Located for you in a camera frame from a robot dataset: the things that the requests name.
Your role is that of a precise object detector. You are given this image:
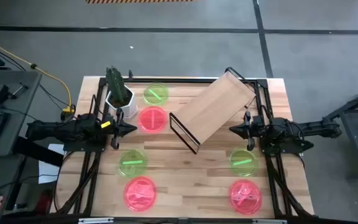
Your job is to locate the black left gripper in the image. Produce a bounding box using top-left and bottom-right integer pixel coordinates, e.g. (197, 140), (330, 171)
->
(110, 108), (138, 151)

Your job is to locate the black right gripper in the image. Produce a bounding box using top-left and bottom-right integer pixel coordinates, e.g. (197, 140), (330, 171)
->
(229, 111), (262, 152)

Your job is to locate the translucent pink plastic plate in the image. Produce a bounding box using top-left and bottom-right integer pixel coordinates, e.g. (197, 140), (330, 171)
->
(227, 179), (263, 216)
(122, 176), (158, 213)
(137, 106), (168, 134)

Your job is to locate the translucent green plastic plate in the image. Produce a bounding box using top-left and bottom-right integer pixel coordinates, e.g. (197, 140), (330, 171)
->
(118, 149), (148, 178)
(142, 83), (170, 106)
(229, 147), (259, 177)

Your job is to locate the white hexagonal plant pot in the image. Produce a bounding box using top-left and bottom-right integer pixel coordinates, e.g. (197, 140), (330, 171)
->
(105, 85), (139, 119)

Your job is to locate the green cactus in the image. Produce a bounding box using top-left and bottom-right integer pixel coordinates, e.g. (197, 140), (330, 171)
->
(105, 65), (131, 105)

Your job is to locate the black rectangular bar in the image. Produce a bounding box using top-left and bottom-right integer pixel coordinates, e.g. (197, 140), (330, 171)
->
(12, 136), (65, 168)

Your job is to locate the grey desk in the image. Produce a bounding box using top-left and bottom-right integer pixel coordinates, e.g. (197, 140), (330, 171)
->
(0, 68), (43, 218)

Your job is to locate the black metal stand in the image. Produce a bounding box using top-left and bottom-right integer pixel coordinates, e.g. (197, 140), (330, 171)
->
(321, 80), (358, 175)

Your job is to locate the black clamp tool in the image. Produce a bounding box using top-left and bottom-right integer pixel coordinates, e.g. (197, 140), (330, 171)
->
(0, 81), (30, 106)

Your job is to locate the wooden shelf with black frame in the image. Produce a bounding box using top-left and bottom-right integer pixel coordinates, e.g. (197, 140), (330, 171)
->
(168, 67), (257, 156)

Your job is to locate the black metal rig frame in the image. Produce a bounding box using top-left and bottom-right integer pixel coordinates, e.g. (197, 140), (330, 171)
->
(50, 76), (315, 218)

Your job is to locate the silver metal bracket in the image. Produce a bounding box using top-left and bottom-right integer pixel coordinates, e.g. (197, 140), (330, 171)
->
(78, 217), (114, 224)
(252, 218), (288, 224)

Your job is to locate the yellow cable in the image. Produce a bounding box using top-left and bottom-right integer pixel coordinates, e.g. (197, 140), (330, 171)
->
(0, 34), (74, 110)

